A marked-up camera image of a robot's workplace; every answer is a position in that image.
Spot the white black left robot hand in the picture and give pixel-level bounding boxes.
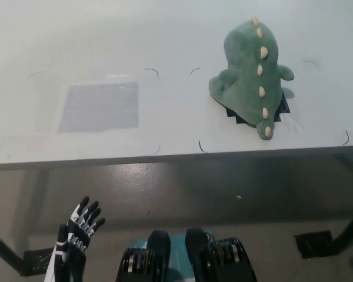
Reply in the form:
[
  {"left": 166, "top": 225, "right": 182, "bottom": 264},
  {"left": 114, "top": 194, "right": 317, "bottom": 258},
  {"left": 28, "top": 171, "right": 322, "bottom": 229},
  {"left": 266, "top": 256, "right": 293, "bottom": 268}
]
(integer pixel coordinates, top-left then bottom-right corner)
[{"left": 45, "top": 196, "right": 106, "bottom": 282}]

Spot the green plush dinosaur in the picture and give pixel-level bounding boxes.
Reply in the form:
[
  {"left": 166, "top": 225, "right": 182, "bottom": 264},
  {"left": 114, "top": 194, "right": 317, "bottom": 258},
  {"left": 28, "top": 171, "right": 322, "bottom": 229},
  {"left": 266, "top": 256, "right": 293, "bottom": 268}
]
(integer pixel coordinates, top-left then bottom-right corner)
[{"left": 208, "top": 18, "right": 295, "bottom": 140}]

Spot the black table leg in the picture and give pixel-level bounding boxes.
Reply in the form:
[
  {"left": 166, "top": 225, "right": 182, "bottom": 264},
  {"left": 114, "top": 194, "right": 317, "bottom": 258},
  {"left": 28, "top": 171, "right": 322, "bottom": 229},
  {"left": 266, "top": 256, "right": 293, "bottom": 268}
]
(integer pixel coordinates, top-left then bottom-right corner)
[
  {"left": 335, "top": 208, "right": 353, "bottom": 259},
  {"left": 0, "top": 227, "right": 27, "bottom": 276}
]

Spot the grey translucent tape patch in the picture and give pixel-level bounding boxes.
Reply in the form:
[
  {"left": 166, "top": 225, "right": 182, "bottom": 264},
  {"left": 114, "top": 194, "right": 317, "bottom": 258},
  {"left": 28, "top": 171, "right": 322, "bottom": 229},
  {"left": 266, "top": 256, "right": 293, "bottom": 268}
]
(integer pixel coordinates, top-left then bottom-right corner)
[{"left": 58, "top": 81, "right": 139, "bottom": 133}]

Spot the black teal robot body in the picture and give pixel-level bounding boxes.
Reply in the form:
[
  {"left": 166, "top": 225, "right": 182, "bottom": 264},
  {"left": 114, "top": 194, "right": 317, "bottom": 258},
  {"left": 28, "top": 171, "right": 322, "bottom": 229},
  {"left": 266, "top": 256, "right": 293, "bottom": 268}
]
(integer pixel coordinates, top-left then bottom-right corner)
[{"left": 114, "top": 227, "right": 258, "bottom": 282}]

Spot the black tape patch on table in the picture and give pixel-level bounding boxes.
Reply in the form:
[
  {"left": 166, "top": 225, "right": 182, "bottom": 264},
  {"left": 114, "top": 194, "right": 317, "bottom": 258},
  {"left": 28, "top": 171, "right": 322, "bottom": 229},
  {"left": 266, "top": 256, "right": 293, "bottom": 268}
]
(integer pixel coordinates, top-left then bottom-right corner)
[{"left": 223, "top": 88, "right": 292, "bottom": 126}]

